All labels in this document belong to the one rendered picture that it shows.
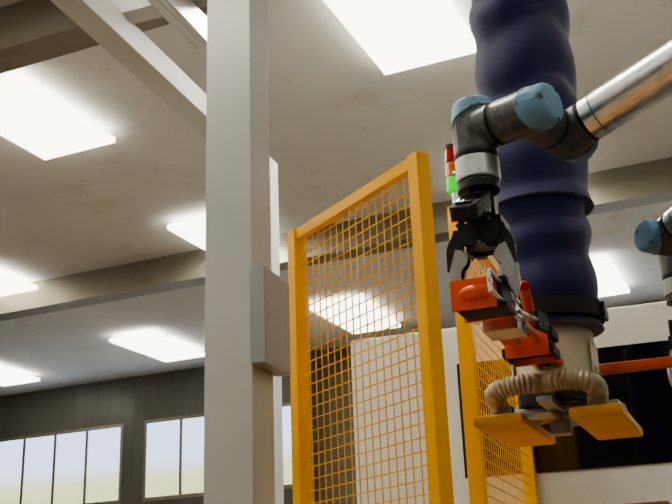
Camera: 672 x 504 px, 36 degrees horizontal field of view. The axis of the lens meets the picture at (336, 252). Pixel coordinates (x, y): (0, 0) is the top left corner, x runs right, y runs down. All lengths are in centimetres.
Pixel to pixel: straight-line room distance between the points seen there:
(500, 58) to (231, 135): 121
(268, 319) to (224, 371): 20
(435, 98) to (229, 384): 413
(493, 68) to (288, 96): 445
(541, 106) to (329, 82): 498
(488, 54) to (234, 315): 118
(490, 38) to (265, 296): 110
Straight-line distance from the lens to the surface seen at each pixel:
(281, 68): 645
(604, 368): 225
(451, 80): 669
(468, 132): 174
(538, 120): 169
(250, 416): 302
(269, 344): 305
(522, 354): 195
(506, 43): 240
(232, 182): 326
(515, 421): 206
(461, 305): 162
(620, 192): 820
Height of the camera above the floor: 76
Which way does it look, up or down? 20 degrees up
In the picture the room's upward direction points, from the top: 2 degrees counter-clockwise
